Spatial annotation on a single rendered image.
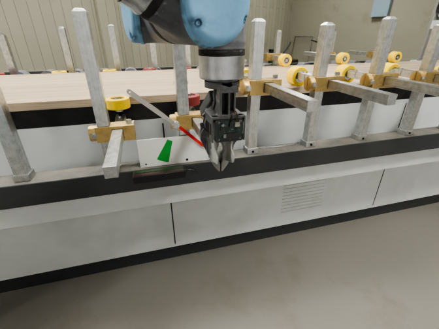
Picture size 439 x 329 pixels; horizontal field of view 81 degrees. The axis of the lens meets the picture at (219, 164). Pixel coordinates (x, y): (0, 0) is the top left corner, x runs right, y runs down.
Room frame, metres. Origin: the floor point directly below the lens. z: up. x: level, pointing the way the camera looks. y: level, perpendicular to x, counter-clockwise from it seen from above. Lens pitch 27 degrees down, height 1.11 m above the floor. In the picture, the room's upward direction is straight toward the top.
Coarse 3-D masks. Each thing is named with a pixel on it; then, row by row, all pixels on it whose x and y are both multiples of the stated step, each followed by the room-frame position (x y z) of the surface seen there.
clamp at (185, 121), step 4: (176, 112) 0.85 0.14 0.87; (192, 112) 0.85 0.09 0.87; (196, 112) 0.85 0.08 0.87; (172, 116) 0.82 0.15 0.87; (176, 116) 0.81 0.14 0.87; (180, 116) 0.82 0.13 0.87; (184, 116) 0.82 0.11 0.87; (188, 116) 0.82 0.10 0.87; (192, 116) 0.83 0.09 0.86; (196, 116) 0.83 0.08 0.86; (200, 116) 0.83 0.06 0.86; (180, 120) 0.82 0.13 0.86; (184, 120) 0.82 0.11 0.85; (188, 120) 0.82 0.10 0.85; (180, 124) 0.81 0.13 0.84; (184, 124) 0.82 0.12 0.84; (188, 124) 0.82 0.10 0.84; (192, 124) 0.83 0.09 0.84; (172, 128) 0.81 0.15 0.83; (184, 128) 0.82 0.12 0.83; (188, 128) 0.82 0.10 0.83; (192, 128) 0.83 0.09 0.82
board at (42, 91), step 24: (120, 72) 1.59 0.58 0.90; (144, 72) 1.59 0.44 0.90; (168, 72) 1.59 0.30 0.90; (192, 72) 1.59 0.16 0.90; (264, 72) 1.59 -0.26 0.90; (312, 72) 1.59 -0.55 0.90; (24, 96) 0.97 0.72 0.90; (48, 96) 0.97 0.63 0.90; (72, 96) 0.97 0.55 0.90; (144, 96) 0.98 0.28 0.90; (168, 96) 1.00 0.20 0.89; (240, 96) 1.08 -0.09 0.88
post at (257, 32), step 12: (252, 24) 0.91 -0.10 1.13; (264, 24) 0.90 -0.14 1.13; (252, 36) 0.90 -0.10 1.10; (264, 36) 0.90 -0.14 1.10; (252, 48) 0.90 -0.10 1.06; (252, 60) 0.89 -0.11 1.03; (252, 72) 0.89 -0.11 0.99; (252, 96) 0.89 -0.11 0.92; (252, 108) 0.89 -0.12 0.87; (252, 120) 0.89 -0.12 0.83; (252, 132) 0.89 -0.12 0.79; (252, 144) 0.89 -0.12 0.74
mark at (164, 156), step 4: (168, 140) 0.80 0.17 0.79; (168, 144) 0.80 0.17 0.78; (164, 148) 0.80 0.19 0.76; (168, 148) 0.80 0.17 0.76; (164, 152) 0.80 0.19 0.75; (168, 152) 0.80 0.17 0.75; (160, 156) 0.79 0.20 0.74; (164, 156) 0.80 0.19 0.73; (168, 156) 0.80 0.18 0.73; (160, 160) 0.79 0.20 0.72; (164, 160) 0.80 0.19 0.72; (168, 160) 0.80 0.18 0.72
